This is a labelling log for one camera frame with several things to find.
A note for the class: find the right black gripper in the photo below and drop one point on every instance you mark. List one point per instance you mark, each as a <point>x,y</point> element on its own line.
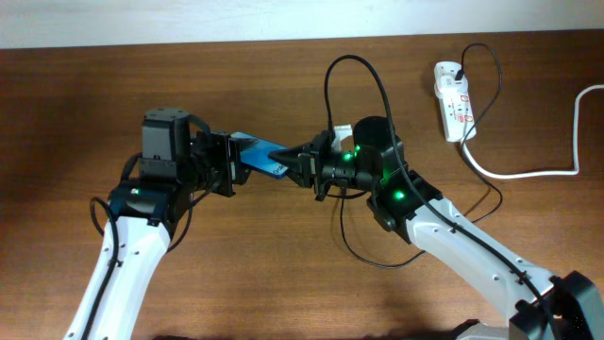
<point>314,155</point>

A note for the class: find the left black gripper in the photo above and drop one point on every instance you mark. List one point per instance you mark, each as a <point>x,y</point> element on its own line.
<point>228,148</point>

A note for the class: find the blue Galaxy smartphone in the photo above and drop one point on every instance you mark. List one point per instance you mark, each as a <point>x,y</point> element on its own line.
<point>255,154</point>

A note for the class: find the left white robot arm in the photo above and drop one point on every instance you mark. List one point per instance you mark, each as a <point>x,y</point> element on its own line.
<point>159,188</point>

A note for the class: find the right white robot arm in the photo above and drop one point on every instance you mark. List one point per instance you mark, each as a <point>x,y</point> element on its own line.
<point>535,303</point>

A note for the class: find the white charger adapter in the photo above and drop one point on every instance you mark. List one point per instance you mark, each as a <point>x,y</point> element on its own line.
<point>447,85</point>

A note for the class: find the white power strip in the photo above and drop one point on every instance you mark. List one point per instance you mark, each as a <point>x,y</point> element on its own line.
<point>456,111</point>

